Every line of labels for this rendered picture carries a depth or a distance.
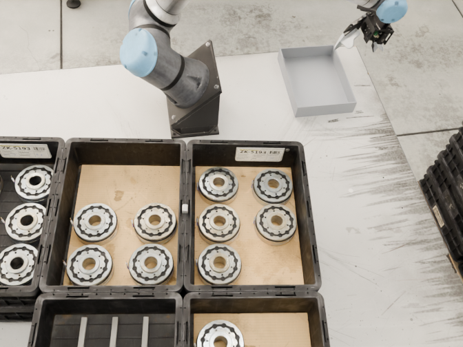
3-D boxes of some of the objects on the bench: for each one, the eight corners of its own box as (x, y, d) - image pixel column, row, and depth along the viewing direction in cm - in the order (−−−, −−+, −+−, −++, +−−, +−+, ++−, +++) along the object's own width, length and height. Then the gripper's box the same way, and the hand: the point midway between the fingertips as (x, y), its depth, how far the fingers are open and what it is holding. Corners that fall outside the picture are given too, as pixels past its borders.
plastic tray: (277, 58, 176) (279, 47, 172) (331, 54, 179) (334, 44, 175) (294, 117, 162) (297, 107, 158) (353, 112, 165) (357, 102, 160)
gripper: (368, 10, 136) (335, 62, 151) (424, 16, 143) (386, 66, 159) (356, -10, 140) (325, 43, 156) (410, -3, 148) (376, 47, 163)
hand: (353, 49), depth 159 cm, fingers open, 14 cm apart
